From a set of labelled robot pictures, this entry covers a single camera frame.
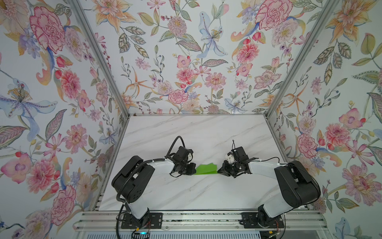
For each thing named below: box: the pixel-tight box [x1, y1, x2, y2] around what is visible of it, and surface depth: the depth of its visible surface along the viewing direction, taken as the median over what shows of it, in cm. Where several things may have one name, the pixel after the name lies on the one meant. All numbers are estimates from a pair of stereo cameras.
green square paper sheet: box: [194, 162, 218, 175], surface depth 92 cm
